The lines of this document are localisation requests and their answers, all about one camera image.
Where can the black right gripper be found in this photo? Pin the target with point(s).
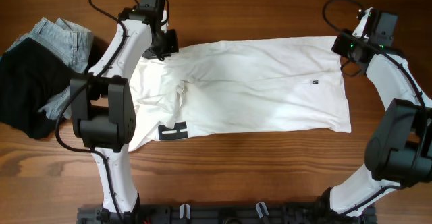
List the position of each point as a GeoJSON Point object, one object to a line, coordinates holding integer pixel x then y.
{"type": "Point", "coordinates": [343, 44]}

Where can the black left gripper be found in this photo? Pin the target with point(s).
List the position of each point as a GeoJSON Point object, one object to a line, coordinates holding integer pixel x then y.
{"type": "Point", "coordinates": [173, 45]}

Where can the white t-shirt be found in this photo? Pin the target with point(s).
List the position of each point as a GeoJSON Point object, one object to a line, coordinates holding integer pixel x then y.
{"type": "Point", "coordinates": [273, 85]}

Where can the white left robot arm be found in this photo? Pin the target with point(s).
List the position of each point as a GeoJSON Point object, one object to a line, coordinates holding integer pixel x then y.
{"type": "Point", "coordinates": [103, 114]}

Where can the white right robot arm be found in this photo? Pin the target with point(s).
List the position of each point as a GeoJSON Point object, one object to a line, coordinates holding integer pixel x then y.
{"type": "Point", "coordinates": [398, 155]}

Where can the light blue denim jeans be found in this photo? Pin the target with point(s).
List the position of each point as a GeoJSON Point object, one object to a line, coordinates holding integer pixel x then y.
{"type": "Point", "coordinates": [72, 44]}

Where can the black folded garment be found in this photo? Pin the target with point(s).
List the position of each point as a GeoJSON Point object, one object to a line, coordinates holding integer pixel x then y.
{"type": "Point", "coordinates": [30, 75]}

